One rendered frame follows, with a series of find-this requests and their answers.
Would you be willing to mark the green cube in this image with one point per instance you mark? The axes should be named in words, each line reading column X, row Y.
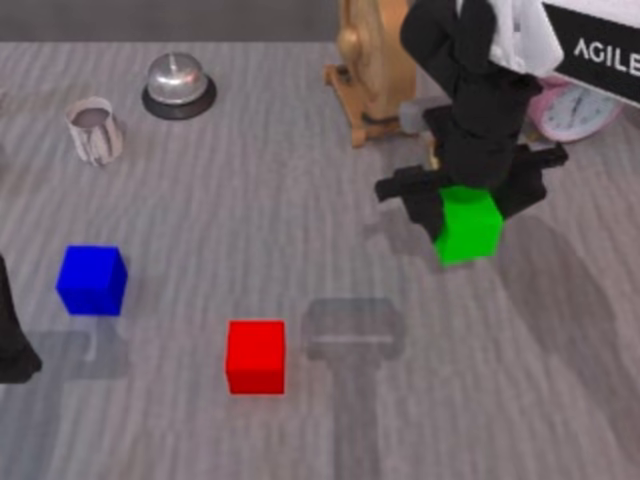
column 468, row 230

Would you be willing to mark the red cube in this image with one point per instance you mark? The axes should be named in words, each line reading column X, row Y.
column 255, row 357

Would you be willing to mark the blue cube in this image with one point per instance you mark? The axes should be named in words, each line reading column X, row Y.
column 90, row 281

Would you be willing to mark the pink alarm clock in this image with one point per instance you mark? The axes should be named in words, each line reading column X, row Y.
column 570, row 110

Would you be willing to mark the wooden figure stand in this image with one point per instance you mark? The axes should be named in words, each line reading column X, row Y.
column 372, row 75

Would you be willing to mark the silver call bell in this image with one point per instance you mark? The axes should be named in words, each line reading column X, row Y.
column 178, row 86

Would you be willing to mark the marbled white cup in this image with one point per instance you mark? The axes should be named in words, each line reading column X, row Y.
column 95, row 132

